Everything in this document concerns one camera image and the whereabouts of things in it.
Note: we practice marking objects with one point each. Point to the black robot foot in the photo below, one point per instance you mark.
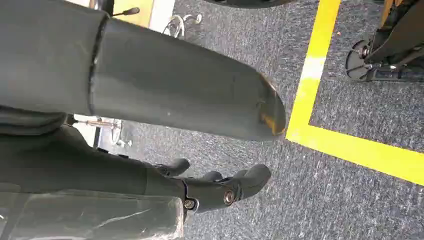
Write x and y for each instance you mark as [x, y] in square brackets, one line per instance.
[391, 49]

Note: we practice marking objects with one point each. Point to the thin metal rod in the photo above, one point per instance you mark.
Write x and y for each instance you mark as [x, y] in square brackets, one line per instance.
[99, 124]

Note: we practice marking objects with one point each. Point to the orange frame piece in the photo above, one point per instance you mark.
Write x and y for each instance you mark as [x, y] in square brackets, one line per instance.
[387, 8]

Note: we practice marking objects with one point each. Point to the dark round base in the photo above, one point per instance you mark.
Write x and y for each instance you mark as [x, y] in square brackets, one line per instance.
[248, 3]

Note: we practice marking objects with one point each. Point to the yellow sheet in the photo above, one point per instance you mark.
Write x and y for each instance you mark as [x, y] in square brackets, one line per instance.
[134, 11]

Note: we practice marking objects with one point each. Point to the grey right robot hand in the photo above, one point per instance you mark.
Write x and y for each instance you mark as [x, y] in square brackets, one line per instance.
[172, 86]

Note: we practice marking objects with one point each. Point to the black rod with knob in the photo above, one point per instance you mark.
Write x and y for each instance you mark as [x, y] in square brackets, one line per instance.
[127, 12]

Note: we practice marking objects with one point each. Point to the yellow floor tape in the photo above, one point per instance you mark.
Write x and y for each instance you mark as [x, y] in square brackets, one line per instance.
[318, 49]

